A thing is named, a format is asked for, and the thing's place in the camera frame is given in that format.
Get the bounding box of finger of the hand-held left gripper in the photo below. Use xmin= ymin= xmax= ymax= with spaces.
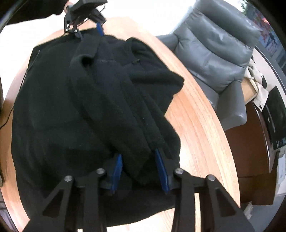
xmin=96 ymin=21 xmax=105 ymax=37
xmin=63 ymin=10 xmax=87 ymax=40

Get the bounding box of beige jacket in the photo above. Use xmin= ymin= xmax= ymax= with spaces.
xmin=245 ymin=58 xmax=270 ymax=112

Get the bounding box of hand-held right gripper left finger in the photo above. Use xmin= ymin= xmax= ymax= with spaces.
xmin=22 ymin=153 xmax=123 ymax=232

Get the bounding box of person's left forearm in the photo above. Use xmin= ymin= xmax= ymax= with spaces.
xmin=0 ymin=0 xmax=68 ymax=25

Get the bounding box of black microwave oven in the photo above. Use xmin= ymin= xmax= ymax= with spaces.
xmin=260 ymin=86 xmax=286 ymax=151

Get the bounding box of grey leather armchair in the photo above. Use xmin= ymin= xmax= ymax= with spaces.
xmin=155 ymin=0 xmax=262 ymax=131

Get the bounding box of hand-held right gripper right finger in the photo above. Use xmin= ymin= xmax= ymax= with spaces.
xmin=155 ymin=148 xmax=255 ymax=232

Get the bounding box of dark wooden cabinet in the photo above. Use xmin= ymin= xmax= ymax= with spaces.
xmin=225 ymin=103 xmax=278 ymax=206

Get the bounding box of black cable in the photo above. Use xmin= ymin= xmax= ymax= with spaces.
xmin=0 ymin=69 xmax=30 ymax=130

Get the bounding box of black fleece jacket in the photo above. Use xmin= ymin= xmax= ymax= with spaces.
xmin=11 ymin=28 xmax=185 ymax=226

